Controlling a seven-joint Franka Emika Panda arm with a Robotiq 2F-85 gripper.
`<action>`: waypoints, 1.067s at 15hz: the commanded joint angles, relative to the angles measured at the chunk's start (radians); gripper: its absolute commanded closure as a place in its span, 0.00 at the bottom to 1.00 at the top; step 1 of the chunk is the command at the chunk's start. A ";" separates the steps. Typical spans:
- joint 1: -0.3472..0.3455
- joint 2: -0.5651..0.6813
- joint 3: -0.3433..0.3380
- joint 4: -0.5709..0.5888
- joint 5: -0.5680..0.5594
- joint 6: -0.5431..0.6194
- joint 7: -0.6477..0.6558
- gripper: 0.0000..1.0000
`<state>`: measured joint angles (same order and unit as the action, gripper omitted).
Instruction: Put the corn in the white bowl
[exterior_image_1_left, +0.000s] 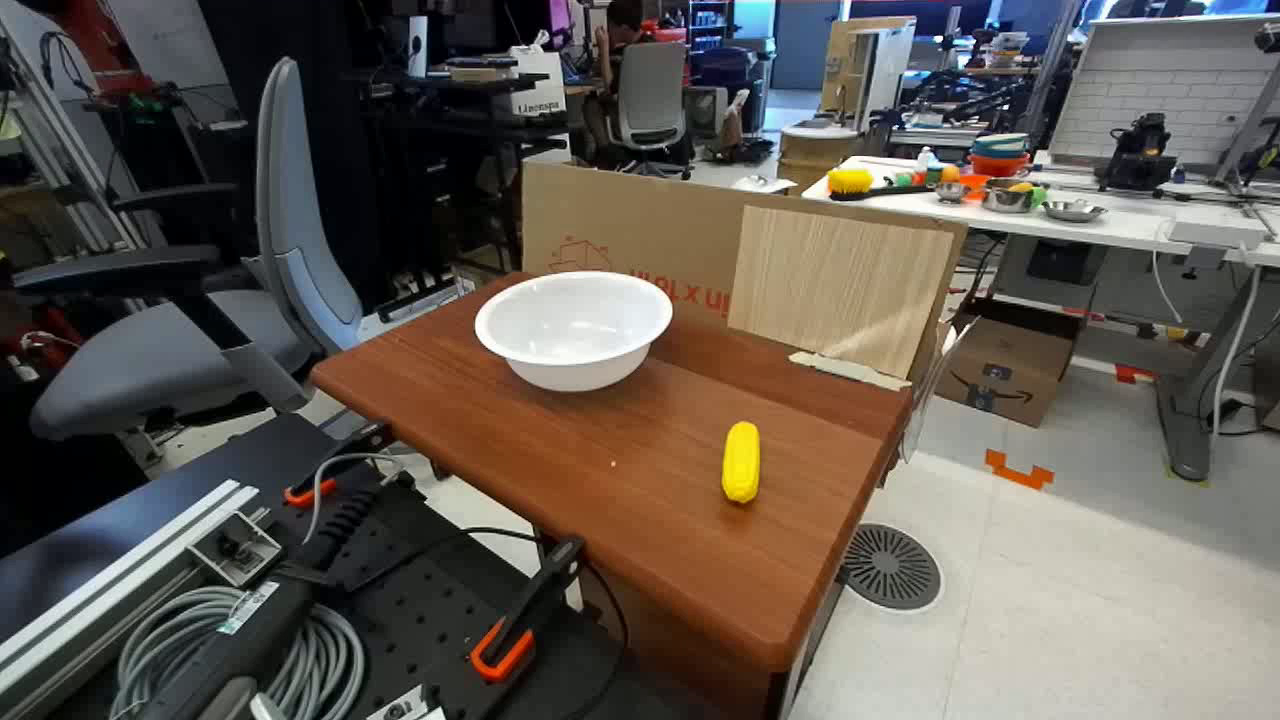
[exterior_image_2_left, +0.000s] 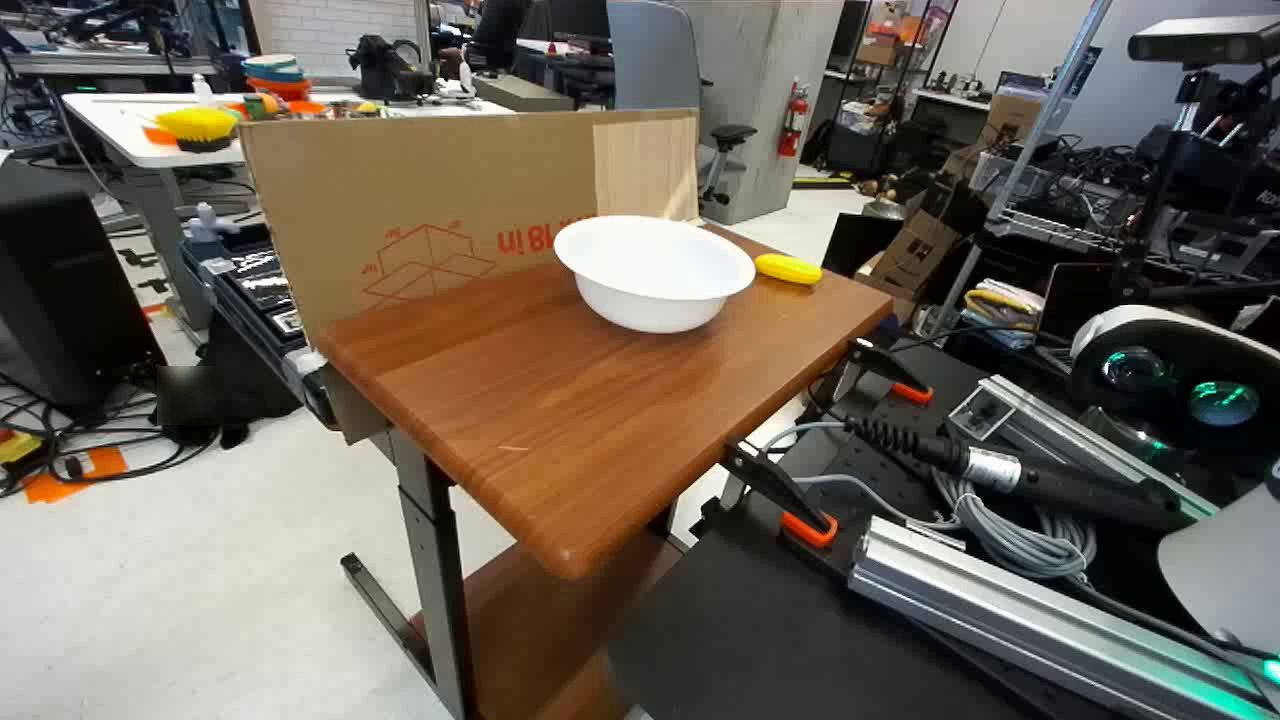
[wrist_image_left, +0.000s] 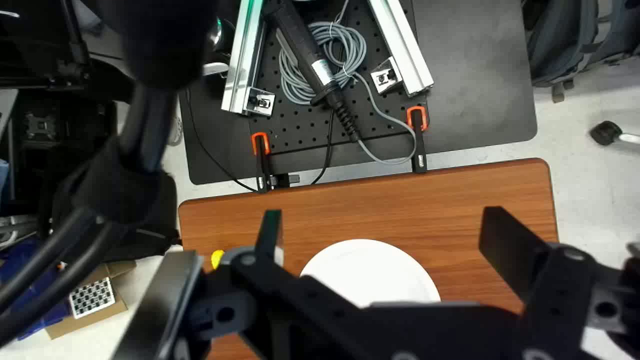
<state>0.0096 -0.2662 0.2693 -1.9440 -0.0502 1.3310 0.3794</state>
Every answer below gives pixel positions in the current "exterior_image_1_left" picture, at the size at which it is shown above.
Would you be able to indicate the yellow toy corn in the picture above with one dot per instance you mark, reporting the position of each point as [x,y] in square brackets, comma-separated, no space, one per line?
[740,463]

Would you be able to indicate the white bowl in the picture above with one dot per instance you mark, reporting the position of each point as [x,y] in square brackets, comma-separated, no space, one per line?
[572,328]

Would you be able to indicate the large cardboard box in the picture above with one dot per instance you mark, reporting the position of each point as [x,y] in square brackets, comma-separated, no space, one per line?
[675,233]

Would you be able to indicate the brown wooden table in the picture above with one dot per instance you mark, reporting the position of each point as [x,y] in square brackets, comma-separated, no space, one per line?
[725,597]

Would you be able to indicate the light wooden board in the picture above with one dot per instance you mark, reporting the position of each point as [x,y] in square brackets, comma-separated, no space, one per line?
[845,291]

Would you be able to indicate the black orange clamp front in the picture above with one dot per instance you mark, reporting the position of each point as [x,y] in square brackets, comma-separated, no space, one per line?
[513,632]

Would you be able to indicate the black orange clamp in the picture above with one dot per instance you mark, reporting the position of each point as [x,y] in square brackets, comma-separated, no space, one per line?
[327,477]
[513,632]

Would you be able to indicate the round floor drain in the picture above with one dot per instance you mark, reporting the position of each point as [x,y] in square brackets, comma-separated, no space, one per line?
[889,568]

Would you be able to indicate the black orange clamp rear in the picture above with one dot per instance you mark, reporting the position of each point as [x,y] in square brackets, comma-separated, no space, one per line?
[327,477]

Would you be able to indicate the small cardboard box on floor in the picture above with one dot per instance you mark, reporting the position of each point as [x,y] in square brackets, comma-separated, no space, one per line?
[1008,360]

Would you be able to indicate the grey office chair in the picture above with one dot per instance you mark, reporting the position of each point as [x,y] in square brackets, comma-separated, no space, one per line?
[187,353]

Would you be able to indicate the white work desk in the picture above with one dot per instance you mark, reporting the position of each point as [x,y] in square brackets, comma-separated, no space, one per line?
[1224,233]

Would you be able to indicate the aluminium rail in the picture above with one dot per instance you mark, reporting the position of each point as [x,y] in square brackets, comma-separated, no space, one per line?
[57,643]

